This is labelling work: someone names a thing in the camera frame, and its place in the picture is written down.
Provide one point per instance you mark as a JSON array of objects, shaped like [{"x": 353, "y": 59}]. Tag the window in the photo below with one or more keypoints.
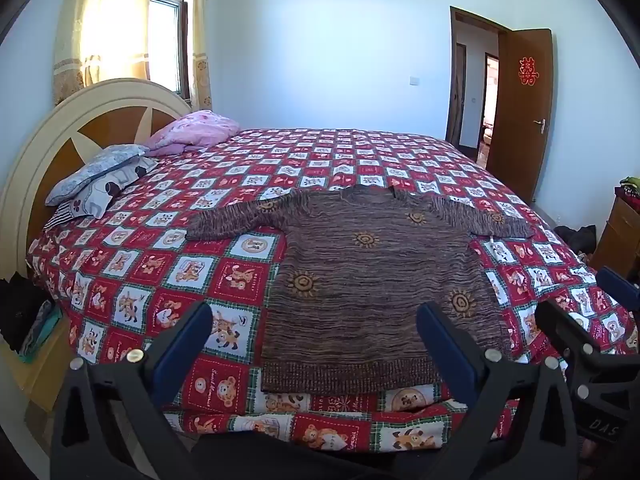
[{"x": 167, "y": 35}]

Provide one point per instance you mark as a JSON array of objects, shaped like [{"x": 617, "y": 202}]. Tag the wide yellow curtain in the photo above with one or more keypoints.
[{"x": 100, "y": 25}]

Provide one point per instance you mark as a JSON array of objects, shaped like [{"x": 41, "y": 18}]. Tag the pile of colourful clothes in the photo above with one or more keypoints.
[{"x": 629, "y": 187}]

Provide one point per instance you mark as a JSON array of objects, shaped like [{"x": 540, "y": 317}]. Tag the red paper door decoration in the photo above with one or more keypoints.
[{"x": 529, "y": 71}]

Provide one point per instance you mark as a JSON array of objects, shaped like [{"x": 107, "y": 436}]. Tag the red bear print bedsheet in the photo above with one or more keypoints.
[{"x": 200, "y": 200}]

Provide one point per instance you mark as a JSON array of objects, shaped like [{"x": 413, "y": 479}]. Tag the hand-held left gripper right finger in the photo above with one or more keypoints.
[{"x": 445, "y": 347}]

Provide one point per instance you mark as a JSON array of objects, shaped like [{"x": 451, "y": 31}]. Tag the brown wooden door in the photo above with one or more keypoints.
[{"x": 520, "y": 150}]

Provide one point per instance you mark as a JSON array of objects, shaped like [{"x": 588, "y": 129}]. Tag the narrow yellow curtain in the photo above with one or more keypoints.
[{"x": 200, "y": 50}]

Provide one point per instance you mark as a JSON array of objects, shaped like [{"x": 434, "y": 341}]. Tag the black cloth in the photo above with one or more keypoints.
[{"x": 20, "y": 310}]

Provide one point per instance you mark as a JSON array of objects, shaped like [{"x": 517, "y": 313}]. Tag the striped cloth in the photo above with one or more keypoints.
[{"x": 60, "y": 215}]

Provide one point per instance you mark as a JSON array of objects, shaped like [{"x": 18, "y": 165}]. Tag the light wooden nightstand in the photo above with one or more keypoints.
[{"x": 40, "y": 380}]

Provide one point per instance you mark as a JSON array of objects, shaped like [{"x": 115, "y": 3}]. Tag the black bag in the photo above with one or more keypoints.
[{"x": 580, "y": 237}]

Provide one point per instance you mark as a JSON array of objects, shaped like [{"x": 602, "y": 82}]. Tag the teal cloth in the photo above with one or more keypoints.
[{"x": 42, "y": 332}]

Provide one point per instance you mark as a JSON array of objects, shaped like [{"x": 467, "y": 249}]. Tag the wooden cabinet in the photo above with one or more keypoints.
[{"x": 620, "y": 240}]

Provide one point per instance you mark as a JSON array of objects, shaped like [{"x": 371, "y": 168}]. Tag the brown door frame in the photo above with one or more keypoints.
[{"x": 452, "y": 60}]

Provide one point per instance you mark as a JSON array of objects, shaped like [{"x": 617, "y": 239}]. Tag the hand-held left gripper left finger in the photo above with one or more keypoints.
[{"x": 185, "y": 342}]

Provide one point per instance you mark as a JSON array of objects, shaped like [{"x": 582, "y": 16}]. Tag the pink quilt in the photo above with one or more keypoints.
[{"x": 195, "y": 127}]

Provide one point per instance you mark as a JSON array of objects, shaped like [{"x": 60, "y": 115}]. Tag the white dark print pillow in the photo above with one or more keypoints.
[{"x": 107, "y": 195}]

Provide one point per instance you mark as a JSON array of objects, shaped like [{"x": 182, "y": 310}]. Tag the grey patterned pillow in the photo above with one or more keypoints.
[{"x": 90, "y": 170}]

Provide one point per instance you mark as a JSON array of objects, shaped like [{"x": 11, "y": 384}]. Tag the cream wooden headboard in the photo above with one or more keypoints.
[{"x": 100, "y": 92}]

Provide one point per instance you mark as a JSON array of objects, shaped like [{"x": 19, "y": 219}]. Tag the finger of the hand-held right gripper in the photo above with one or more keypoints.
[
  {"x": 560, "y": 325},
  {"x": 617, "y": 285}
]

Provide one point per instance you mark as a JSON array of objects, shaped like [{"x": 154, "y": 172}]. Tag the brown knitted sweater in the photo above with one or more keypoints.
[{"x": 360, "y": 285}]

